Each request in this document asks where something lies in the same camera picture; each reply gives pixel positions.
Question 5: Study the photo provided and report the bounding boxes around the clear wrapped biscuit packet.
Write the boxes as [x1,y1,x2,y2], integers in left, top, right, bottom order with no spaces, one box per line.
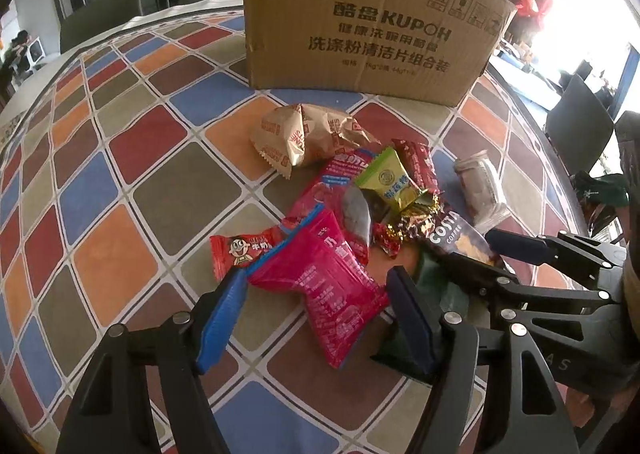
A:
[452,150,512,235]

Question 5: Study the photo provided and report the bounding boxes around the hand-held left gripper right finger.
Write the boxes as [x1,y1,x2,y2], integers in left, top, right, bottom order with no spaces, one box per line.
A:
[385,266,596,454]

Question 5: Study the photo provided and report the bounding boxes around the green yellow snack packet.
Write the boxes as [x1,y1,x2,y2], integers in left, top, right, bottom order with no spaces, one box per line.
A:
[354,146,423,215]

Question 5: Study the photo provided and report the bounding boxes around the magenta snack packet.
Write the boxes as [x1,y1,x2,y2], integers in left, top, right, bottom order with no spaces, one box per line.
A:
[246,208,391,371]

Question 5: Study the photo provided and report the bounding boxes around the dark green snack packet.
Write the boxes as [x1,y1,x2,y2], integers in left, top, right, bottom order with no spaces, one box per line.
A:
[370,249,473,370]

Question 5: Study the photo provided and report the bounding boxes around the dark brown coffee packet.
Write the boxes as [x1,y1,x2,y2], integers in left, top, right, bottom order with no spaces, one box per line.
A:
[407,206,506,267]

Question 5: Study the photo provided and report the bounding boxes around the dark red snack packet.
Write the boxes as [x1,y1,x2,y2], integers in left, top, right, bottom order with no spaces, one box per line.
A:
[391,138,442,197]

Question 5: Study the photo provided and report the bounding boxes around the brown cardboard box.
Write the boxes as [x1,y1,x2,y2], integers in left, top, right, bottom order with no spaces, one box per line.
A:
[242,0,517,108]

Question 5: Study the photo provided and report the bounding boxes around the tan paper snack packet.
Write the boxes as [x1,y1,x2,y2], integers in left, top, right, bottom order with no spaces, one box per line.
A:
[248,102,382,181]

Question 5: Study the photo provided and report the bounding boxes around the background table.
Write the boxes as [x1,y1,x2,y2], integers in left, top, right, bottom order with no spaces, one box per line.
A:
[490,41,608,109]

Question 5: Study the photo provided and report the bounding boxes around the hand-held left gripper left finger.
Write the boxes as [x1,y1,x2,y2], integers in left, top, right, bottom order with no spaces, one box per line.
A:
[56,268,250,454]

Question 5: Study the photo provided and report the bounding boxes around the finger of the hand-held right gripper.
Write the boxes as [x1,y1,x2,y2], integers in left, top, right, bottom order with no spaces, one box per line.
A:
[439,250,622,323]
[484,228,630,285]

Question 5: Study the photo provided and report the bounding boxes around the small red cartoon candy packet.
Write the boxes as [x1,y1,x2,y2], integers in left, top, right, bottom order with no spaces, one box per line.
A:
[209,226,288,282]

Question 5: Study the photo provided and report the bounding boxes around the dark green cloth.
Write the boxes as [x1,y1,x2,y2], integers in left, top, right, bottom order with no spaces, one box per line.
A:
[572,171,630,235]

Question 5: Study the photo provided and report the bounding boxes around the red bow decoration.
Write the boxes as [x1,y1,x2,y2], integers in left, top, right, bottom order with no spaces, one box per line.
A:
[515,0,553,20]

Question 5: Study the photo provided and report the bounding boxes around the gold red foil candy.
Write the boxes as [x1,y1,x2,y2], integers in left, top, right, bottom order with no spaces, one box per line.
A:
[372,191,443,257]

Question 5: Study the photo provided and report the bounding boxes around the red snack packet clear window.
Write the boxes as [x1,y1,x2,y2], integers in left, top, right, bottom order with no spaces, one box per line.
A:
[282,146,385,267]

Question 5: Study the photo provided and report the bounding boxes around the dark blue-grey chair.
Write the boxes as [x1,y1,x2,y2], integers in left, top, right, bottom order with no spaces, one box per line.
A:
[544,74,616,175]

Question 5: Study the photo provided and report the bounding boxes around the white shelf unit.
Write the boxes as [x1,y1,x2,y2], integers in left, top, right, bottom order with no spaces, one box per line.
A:
[20,36,48,77]

